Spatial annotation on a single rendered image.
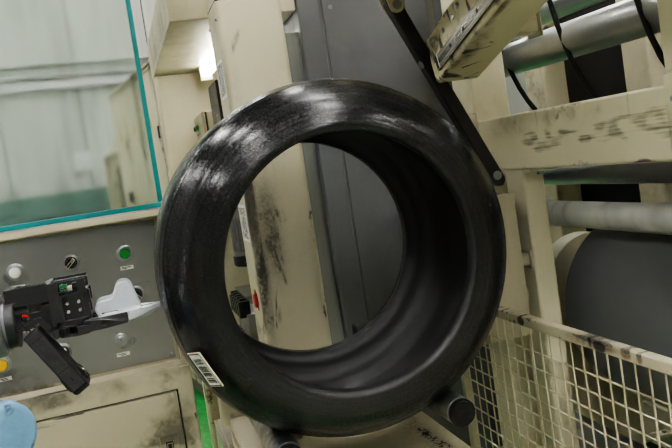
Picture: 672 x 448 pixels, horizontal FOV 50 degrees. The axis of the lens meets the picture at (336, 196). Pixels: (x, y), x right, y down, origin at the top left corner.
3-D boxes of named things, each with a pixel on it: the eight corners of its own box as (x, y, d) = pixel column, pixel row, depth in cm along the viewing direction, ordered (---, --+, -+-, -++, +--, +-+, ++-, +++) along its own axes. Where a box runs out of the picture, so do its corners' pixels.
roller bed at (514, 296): (429, 330, 165) (411, 202, 163) (487, 317, 169) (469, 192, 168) (469, 349, 146) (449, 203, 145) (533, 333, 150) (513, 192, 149)
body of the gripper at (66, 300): (88, 276, 103) (-3, 293, 100) (99, 335, 104) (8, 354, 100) (91, 271, 111) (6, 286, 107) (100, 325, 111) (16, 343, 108)
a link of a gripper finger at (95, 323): (127, 313, 104) (63, 326, 102) (129, 323, 104) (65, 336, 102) (127, 308, 109) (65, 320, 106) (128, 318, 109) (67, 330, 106)
